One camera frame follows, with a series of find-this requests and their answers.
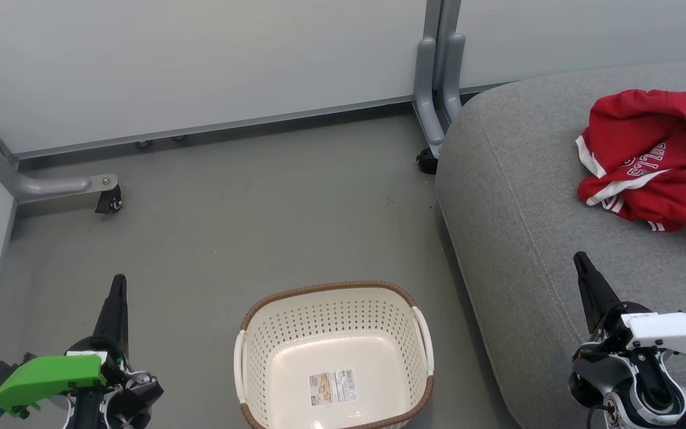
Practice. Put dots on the grey partition base rail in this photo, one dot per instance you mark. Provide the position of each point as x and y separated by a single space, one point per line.
200 128

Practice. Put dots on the paper label sticker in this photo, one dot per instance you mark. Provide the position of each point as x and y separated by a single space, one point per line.
332 387

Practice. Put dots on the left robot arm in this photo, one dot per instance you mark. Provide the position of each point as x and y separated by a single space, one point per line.
134 393

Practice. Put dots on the grey fabric sofa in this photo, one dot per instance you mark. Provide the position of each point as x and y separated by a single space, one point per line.
515 208

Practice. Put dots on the black caster wheel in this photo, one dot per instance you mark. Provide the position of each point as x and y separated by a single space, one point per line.
108 201
426 161

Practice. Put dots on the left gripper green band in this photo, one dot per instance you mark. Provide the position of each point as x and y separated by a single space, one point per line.
45 375

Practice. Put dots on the red garment with white stripes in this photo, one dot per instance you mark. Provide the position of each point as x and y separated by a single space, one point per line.
646 131

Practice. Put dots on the cream perforated laundry basket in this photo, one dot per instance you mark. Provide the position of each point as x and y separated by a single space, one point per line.
331 322

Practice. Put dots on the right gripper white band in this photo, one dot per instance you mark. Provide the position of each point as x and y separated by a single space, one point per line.
670 333

